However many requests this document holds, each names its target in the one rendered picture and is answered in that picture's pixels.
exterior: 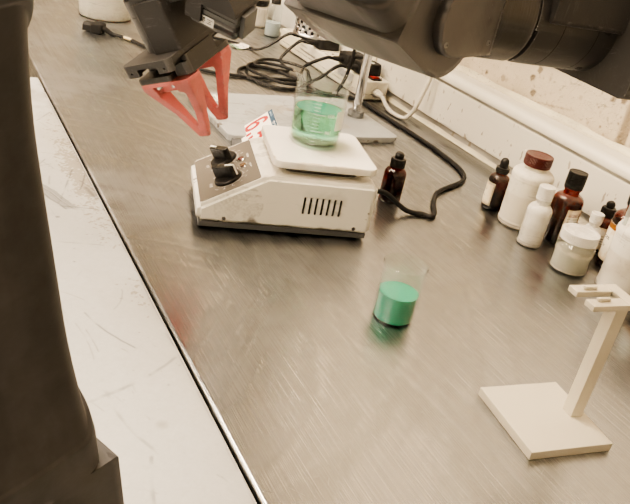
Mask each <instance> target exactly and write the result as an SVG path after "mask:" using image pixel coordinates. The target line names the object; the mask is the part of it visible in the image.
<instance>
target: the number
mask: <svg viewBox="0 0 630 504"><path fill-rule="evenodd" d="M263 125H272V124H271V121H270V118H269V115H268V112H267V113H265V114H264V115H262V116H260V117H259V118H257V119H256V120H254V121H252V122H251V123H249V124H247V125H246V126H244V127H245V131H246V136H245V140H248V139H251V138H258V137H262V138H263V136H262V133H261V129H262V126H263Z"/></svg>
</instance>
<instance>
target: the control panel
mask: <svg viewBox="0 0 630 504"><path fill-rule="evenodd" d="M228 149H229V151H234V152H235V153H236V158H235V159H234V160H233V161H232V162H230V163H233V164H234V165H235V167H236V169H238V170H240V171H241V177H240V178H239V179H238V180H237V181H235V182H233V183H231V184H229V185H226V186H216V185H215V183H214V180H215V178H216V177H215V175H214V173H213V171H212V169H211V167H212V165H211V160H212V159H213V158H214V157H213V155H210V156H208V157H205V158H203V159H200V160H198V161H195V169H196V176H197V183H198V190H199V198H200V202H203V201H205V200H208V199H210V198H213V197H215V196H217V195H220V194H222V193H225V192H227V191H230V190H232V189H235V188H237V187H240V186H242V185H244V184H247V183H249V182H252V181H254V180H257V179H259V178H261V174H260V171H259V168H258V165H257V162H256V159H255V156H254V153H253V149H252V146H251V143H250V141H249V140H247V141H245V142H242V143H240V144H237V145H235V146H232V147H230V148H228ZM240 156H243V157H244V158H243V159H241V160H238V157H240ZM230 163H228V164H230ZM241 163H246V164H245V165H244V166H242V167H239V165H240V164H241Z"/></svg>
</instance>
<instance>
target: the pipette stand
mask: <svg viewBox="0 0 630 504"><path fill-rule="evenodd" d="M568 291H570V292H571V293H572V294H573V295H574V296H575V297H597V299H586V300H585V303H584V305H585V306H586V307H587V308H589V309H590V310H591V311H592V312H603V314H602V316H601V318H600V321H599V323H598V326H597V328H596V330H595V333H594V335H593V337H592V340H591V342H590V344H589V347H588V349H587V351H586V354H585V356H584V358H583V361H582V363H581V366H580V368H579V370H578V373H577V375H576V377H575V380H574V382H573V384H572V387H571V389H570V391H569V394H568V395H567V393H566V392H565V391H564V390H563V389H562V388H561V387H560V386H559V385H558V384H557V383H556V382H549V383H535V384H521V385H507V386H493V387H481V388H480V391H479V393H478V395H479V396H480V397H481V399H482V400H483V401H484V403H485V404H486V405H487V406H488V408H489V409H490V410H491V412H492V413H493V414H494V415H495V417H496V418H497V419H498V421H499V422H500V423H501V425H502V426H503V427H504V428H505V430H506V431H507V432H508V434H509V435H510V436H511V437H512V439H513V440H514V441H515V443H516V444H517V445H518V447H519V448H520V449H521V450H522V452H523V453H524V454H525V456H526V457H527V458H528V460H533V459H542V458H550V457H559V456H567V455H576V454H584V453H593V452H602V451H609V450H610V448H611V446H612V444H613V443H612V442H611V441H610V440H609V439H608V438H607V437H606V436H605V435H604V434H603V432H602V431H601V430H600V429H599V428H598V427H597V426H596V425H595V424H594V423H593V422H592V421H591V419H590V418H589V417H588V416H587V415H586V414H585V413H584V412H583V411H584V409H585V407H586V405H587V402H588V400H589V398H590V396H591V393H592V391H593V389H594V387H595V384H596V382H597V380H598V378H599V375H600V373H601V371H602V369H603V366H604V364H605V362H606V360H607V357H608V355H609V353H610V350H611V348H612V346H613V344H614V341H615V339H616V337H617V335H618V332H619V330H620V328H621V326H622V323H623V321H624V319H625V317H626V314H627V312H628V311H630V295H628V294H627V293H626V292H625V291H623V290H622V289H621V288H620V287H618V286H617V285H616V284H605V285H604V284H598V285H569V288H568ZM605 296H610V297H605Z"/></svg>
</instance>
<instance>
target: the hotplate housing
mask: <svg viewBox="0 0 630 504"><path fill-rule="evenodd" d="M248 140H249V141H250V143H251V146H252V149H253V153H254V156H255V159H256V162H257V165H258V168H259V171H260V174H261V178H259V179H257V180H254V181H252V182H249V183H247V184H244V185H242V186H240V187H237V188H235V189H232V190H230V191H227V192H225V193H222V194H220V195H217V196H215V197H213V198H210V199H208V200H205V201H203V202H200V198H199V190H198V183H197V176H196V169H195V165H193V166H191V173H190V174H191V182H192V190H193V198H194V206H195V214H196V217H197V224H198V226H211V227H224V228H237V229H249V230H262V231H275V232H288V233H301V234H313V235H326V236H339V237H352V238H364V236H365V233H364V232H366V230H368V229H369V225H370V221H371V217H372V213H373V208H374V204H375V200H376V196H377V192H378V189H377V188H376V186H375V184H374V183H373V181H372V180H371V178H370V177H365V176H355V175H346V174H336V173H326V172H316V171H306V170H296V169H286V168H280V167H277V166H275V165H274V164H273V162H272V160H271V157H270V154H269V152H268V149H267V147H266V144H265V141H264V139H263V138H262V137H258V138H251V139H248Z"/></svg>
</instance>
